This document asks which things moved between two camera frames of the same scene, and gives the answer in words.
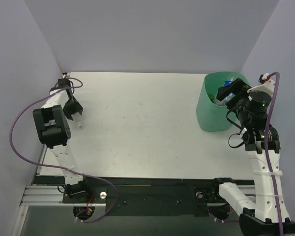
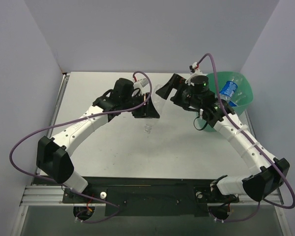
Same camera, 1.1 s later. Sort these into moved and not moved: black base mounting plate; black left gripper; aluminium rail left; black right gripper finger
Moved: black left gripper; black right gripper finger
Not moved: black base mounting plate; aluminium rail left
